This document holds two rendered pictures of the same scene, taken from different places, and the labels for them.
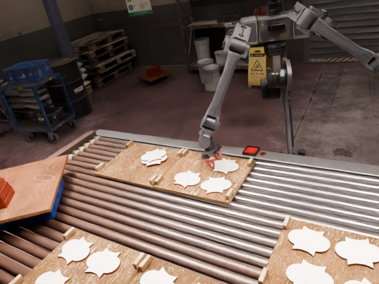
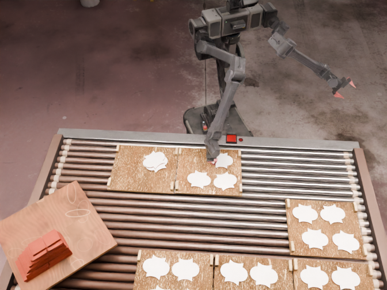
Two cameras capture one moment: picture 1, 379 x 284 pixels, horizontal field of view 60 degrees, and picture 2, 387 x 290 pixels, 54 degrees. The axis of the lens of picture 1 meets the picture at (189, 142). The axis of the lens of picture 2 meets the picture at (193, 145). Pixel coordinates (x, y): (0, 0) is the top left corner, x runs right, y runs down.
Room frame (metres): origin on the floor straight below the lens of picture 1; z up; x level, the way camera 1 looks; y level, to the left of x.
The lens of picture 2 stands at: (0.27, 0.74, 2.94)
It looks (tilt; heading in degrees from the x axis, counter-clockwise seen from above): 52 degrees down; 329
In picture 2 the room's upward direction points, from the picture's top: 1 degrees counter-clockwise
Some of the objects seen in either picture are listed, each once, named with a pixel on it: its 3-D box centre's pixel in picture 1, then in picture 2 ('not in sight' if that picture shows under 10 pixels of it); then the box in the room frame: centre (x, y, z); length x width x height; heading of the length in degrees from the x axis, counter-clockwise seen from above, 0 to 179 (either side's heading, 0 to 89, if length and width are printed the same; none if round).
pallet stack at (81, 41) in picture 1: (100, 58); not in sight; (7.20, 1.54, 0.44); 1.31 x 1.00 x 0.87; 148
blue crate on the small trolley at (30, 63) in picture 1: (28, 71); not in sight; (4.58, 1.98, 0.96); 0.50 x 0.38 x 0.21; 73
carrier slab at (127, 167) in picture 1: (141, 163); (144, 168); (1.63, 0.30, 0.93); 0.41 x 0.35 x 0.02; 54
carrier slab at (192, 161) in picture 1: (205, 174); (209, 171); (1.39, -0.05, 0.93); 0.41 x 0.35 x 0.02; 55
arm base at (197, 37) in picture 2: (233, 36); (202, 37); (2.00, -0.38, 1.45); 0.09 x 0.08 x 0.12; 78
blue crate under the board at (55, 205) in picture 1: (27, 199); not in sight; (1.41, 0.87, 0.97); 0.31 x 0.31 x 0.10; 5
